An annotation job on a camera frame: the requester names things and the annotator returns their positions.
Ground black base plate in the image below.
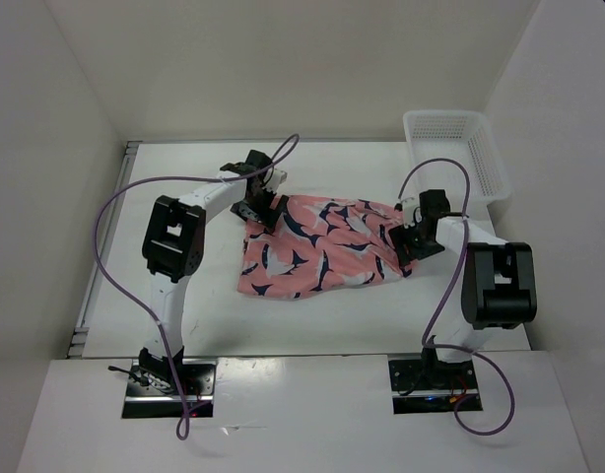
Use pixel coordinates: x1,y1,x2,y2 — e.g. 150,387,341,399
121,360,217,420
388,355,483,415

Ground white plastic mesh basket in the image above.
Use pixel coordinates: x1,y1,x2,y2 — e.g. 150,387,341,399
403,109,511,205

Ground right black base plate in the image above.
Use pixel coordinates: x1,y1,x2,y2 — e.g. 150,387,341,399
388,355,483,415

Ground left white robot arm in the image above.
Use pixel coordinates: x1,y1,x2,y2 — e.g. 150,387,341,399
138,150,287,394

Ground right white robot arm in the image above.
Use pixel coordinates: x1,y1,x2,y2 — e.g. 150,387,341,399
388,189,537,387

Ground pink shark print shorts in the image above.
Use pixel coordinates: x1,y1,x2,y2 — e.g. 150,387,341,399
236,195,412,300

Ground aluminium rail table edge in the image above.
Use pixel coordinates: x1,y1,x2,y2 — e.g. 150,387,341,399
66,140,141,360

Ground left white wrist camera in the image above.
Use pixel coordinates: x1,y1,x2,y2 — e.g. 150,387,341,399
262,168,288,193

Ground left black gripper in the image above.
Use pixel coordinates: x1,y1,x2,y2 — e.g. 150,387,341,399
231,184,288,233

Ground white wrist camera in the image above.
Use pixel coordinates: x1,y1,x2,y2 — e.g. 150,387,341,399
262,168,288,193
394,196,422,229

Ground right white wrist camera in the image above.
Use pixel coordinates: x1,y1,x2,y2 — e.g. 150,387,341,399
394,196,422,229

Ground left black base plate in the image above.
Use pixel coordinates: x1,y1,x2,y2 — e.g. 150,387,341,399
121,360,217,420

